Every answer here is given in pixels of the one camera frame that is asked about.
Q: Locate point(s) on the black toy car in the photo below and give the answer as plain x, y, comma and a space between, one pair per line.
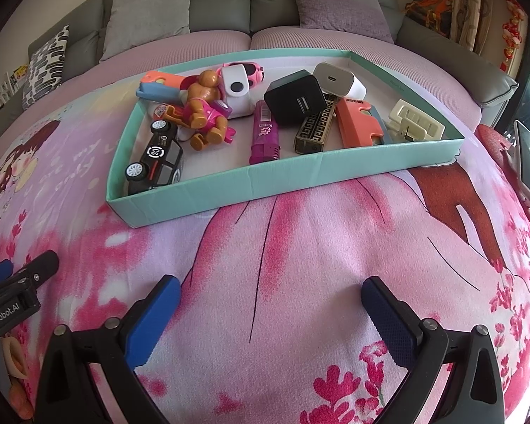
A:
159, 159

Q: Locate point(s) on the teal cardboard box lid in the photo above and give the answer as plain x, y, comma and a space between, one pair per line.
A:
291, 179

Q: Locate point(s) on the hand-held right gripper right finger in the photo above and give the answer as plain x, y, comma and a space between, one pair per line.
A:
386, 320

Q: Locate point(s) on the gold patterned lighter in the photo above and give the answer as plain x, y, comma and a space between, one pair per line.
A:
311, 134

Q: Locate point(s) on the cream hair clip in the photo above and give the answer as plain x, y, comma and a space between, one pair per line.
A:
417, 121

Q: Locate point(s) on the grey and purple pillow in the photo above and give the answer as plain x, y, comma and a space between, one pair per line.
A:
335, 4

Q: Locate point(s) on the white round tape dispenser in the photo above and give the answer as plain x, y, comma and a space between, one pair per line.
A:
236, 97

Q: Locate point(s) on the pink toy watch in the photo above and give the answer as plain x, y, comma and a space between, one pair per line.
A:
254, 73

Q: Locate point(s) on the red hanging decoration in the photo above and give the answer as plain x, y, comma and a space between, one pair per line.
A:
514, 31

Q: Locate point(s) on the person's left hand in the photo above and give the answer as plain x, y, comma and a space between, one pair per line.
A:
17, 357

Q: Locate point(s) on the white charger plug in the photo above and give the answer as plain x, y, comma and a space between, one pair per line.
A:
331, 77

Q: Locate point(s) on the black and white patterned pillow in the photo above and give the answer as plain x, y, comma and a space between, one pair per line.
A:
46, 66

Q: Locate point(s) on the toy puppy figure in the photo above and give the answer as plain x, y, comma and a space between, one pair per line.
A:
203, 97

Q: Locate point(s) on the orange and blue toy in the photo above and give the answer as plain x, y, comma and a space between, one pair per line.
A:
154, 80
355, 121

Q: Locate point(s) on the orange bag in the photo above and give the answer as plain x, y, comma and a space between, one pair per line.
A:
428, 11

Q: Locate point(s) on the purple lighter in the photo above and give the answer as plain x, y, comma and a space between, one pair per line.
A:
265, 137

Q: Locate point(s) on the stack of books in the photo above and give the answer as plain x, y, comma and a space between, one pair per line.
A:
11, 81

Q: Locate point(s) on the red round cushion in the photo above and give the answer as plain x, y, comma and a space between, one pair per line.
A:
490, 141

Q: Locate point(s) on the black charger plug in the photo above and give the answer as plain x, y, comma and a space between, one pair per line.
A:
291, 92

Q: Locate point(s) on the plain grey pillow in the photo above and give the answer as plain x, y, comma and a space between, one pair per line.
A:
150, 13

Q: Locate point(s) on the patterned curtain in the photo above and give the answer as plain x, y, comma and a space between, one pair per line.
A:
468, 4

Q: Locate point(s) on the white phone stand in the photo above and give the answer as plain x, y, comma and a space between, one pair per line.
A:
528, 198

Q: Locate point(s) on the red glue bottle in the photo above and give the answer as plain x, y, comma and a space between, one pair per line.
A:
159, 109

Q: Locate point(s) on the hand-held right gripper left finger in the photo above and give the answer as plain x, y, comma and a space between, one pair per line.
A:
152, 320

